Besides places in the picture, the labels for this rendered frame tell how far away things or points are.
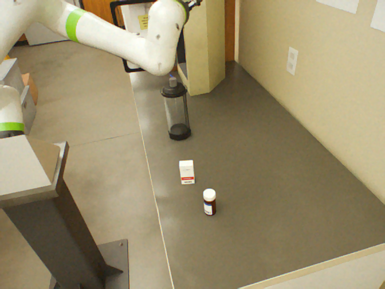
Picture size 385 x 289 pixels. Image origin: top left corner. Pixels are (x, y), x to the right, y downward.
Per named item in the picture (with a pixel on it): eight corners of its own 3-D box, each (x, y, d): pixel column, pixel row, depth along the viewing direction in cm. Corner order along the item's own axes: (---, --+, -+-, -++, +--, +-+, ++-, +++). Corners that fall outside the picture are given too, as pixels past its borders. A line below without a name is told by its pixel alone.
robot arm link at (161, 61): (76, 12, 96) (99, 11, 105) (75, 46, 102) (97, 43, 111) (167, 49, 87) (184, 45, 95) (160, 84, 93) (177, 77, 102)
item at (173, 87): (183, 86, 120) (181, 71, 116) (188, 96, 113) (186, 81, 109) (161, 90, 119) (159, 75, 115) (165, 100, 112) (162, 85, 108)
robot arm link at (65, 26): (30, 20, 102) (42, -12, 101) (55, 35, 114) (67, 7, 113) (68, 37, 97) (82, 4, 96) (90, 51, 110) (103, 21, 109)
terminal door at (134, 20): (175, 67, 176) (166, -5, 151) (125, 73, 174) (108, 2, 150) (175, 66, 177) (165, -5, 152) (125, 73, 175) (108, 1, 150)
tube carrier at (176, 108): (188, 122, 133) (183, 80, 120) (193, 136, 124) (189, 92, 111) (165, 128, 131) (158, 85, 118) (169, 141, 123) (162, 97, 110)
